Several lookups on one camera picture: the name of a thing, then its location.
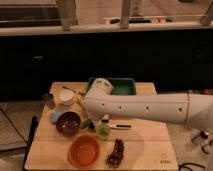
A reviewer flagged green pepper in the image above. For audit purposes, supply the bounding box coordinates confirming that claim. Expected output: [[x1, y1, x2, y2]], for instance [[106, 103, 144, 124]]
[[80, 119, 94, 129]]

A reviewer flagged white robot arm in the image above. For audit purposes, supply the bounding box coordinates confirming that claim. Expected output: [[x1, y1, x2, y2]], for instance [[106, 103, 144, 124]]
[[83, 78, 213, 134]]

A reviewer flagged white bowl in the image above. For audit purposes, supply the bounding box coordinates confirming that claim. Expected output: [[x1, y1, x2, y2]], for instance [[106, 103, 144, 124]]
[[59, 89, 74, 106]]

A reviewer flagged purple bowl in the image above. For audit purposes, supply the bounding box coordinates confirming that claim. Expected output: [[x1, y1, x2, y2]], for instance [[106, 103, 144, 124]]
[[56, 112, 81, 136]]

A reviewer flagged orange bowl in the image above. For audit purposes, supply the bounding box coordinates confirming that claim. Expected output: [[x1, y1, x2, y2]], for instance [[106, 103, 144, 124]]
[[67, 135, 100, 169]]

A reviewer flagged green tray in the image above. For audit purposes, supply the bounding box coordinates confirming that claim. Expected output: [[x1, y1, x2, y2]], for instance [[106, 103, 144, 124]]
[[87, 77, 138, 96]]

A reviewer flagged green cup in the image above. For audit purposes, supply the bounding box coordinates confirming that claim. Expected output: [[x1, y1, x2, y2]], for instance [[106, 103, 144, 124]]
[[96, 123, 111, 140]]

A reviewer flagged metal cup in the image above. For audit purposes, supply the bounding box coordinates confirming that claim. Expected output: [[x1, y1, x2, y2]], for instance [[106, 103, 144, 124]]
[[42, 93, 56, 109]]

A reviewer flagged light blue plate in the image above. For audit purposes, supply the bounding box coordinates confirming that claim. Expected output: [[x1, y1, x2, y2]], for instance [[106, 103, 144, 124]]
[[50, 109, 68, 124]]

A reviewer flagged wooden cutting board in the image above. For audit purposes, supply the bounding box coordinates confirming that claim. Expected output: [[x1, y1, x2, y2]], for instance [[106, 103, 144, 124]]
[[24, 81, 180, 171]]

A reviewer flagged bunch of dark grapes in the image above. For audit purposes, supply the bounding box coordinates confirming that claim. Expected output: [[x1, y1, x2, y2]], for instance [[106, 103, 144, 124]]
[[106, 139, 124, 169]]

